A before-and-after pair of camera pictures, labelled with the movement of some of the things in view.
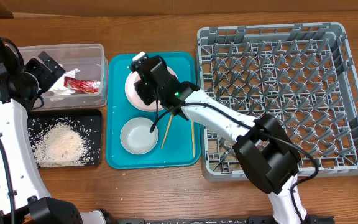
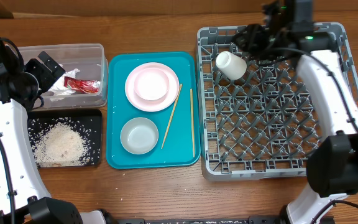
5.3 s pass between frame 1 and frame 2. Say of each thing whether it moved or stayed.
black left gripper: stayed
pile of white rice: stayed
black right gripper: moved
